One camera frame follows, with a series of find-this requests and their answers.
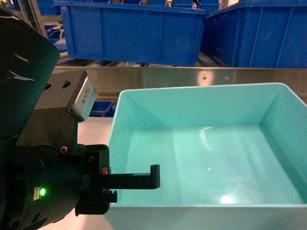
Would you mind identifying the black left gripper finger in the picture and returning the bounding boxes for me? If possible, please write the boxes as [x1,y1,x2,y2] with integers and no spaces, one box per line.
[82,164,160,190]

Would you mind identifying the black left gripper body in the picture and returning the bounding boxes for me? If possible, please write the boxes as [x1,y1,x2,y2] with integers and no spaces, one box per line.
[14,70,117,216]

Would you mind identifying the turquoise plastic bin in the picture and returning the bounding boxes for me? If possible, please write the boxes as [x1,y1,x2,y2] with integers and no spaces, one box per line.
[105,83,307,230]

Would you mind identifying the large blue bin left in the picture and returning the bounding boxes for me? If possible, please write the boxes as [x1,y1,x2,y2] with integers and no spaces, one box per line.
[54,0,208,67]

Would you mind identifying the large blue bin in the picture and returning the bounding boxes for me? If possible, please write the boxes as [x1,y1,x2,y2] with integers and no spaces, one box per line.
[54,0,208,67]
[201,0,307,69]

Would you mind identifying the large blue bin centre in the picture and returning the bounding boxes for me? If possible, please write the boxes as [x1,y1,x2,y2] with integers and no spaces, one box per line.
[201,0,307,69]

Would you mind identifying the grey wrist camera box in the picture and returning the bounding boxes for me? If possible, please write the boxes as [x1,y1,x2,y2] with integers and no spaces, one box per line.
[70,77,97,122]

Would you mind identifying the stainless steel shelf rail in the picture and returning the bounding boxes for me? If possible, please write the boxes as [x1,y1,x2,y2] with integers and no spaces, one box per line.
[53,67,307,102]

